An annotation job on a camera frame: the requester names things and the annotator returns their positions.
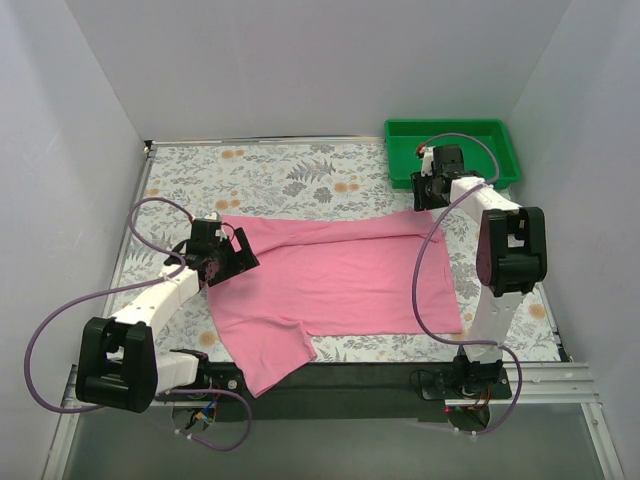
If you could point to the pink t shirt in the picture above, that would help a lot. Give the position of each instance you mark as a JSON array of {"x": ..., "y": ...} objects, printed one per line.
[{"x": 341, "y": 278}]

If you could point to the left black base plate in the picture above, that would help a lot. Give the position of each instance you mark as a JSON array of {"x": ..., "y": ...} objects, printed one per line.
[{"x": 220, "y": 376}]

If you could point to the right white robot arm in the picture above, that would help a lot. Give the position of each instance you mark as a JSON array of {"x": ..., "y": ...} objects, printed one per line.
[{"x": 511, "y": 257}]

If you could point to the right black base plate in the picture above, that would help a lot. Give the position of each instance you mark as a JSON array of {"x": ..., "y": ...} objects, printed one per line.
[{"x": 440, "y": 383}]

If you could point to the aluminium frame rail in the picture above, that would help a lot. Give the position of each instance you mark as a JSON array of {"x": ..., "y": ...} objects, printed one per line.
[{"x": 342, "y": 421}]

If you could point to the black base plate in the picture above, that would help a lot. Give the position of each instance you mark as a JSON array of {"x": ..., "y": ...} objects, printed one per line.
[
  {"x": 220, "y": 376},
  {"x": 440, "y": 383}
]

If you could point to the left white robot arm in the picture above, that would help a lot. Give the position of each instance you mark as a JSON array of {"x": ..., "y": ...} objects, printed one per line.
[{"x": 118, "y": 363}]

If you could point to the floral patterned table mat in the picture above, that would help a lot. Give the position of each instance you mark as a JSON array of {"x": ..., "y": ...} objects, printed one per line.
[{"x": 313, "y": 181}]

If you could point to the green plastic bin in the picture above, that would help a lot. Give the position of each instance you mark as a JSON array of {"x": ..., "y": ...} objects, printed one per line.
[{"x": 486, "y": 145}]

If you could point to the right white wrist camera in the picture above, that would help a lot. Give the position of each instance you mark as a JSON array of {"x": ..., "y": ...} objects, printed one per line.
[{"x": 426, "y": 155}]

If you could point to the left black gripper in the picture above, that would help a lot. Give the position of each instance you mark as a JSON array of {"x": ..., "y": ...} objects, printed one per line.
[{"x": 239, "y": 255}]

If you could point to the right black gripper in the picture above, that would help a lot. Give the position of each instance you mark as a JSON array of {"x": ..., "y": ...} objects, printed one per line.
[{"x": 422, "y": 191}]

